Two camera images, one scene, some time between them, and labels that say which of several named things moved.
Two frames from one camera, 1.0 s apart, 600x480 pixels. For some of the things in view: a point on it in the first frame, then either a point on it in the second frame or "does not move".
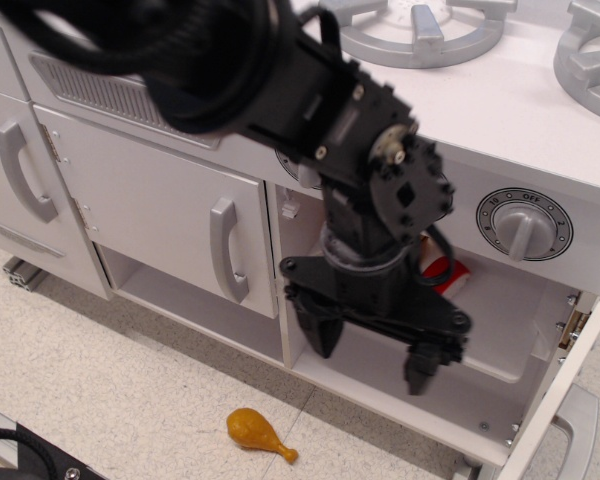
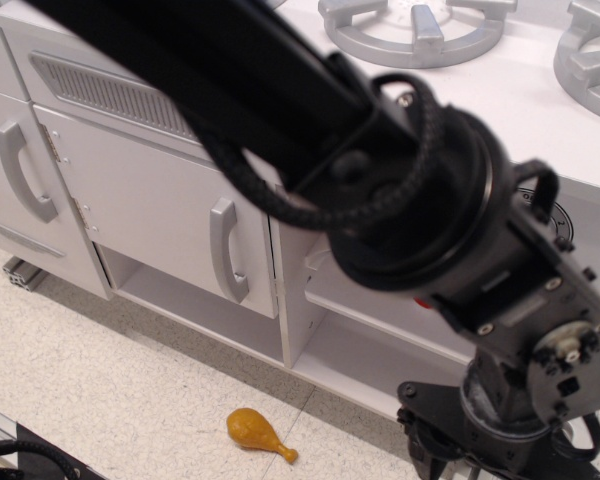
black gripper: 366,277 → 443,438
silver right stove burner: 585,77 does not move
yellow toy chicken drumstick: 251,428 does not move
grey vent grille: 124,98 does not move
